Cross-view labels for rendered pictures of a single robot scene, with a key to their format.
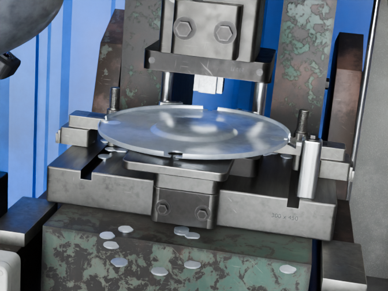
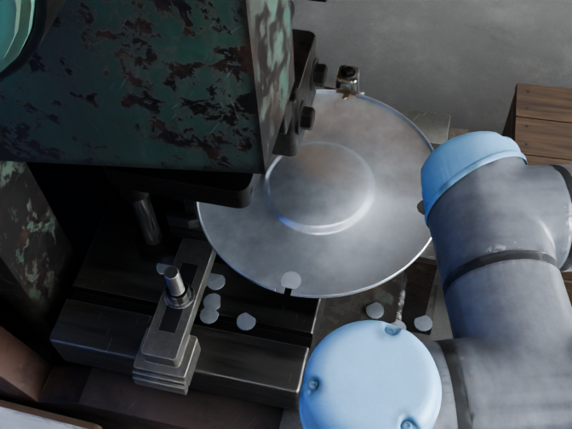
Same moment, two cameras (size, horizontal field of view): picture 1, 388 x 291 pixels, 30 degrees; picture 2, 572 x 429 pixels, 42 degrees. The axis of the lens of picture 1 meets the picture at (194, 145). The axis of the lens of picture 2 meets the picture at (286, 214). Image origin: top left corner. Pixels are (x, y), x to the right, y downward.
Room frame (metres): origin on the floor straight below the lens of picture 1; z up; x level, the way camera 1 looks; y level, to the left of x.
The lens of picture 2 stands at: (1.02, 0.51, 1.49)
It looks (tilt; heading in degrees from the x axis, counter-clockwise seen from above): 56 degrees down; 279
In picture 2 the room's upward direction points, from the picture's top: 5 degrees counter-clockwise
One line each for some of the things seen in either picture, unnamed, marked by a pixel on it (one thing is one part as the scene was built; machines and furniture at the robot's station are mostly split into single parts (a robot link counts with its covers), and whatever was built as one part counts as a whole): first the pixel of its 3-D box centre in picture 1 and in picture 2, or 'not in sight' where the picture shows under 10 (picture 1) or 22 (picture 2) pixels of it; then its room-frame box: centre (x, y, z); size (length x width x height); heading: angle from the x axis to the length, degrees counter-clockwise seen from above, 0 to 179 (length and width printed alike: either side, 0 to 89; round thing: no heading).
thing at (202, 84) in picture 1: (209, 80); not in sight; (1.17, -0.02, 0.84); 0.05 x 0.03 x 0.04; 82
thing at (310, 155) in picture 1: (309, 165); (346, 94); (1.03, -0.17, 0.75); 0.03 x 0.03 x 0.10; 82
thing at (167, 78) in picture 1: (167, 87); (141, 204); (1.26, 0.06, 0.81); 0.02 x 0.02 x 0.14
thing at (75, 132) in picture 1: (108, 116); (176, 301); (1.21, 0.15, 0.76); 0.17 x 0.06 x 0.10; 82
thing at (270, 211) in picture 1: (201, 173); (226, 219); (1.18, -0.02, 0.68); 0.45 x 0.30 x 0.06; 82
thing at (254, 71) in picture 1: (211, 66); (203, 125); (1.19, -0.02, 0.86); 0.20 x 0.16 x 0.05; 82
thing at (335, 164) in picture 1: (305, 140); not in sight; (1.16, -0.18, 0.76); 0.17 x 0.06 x 0.10; 82
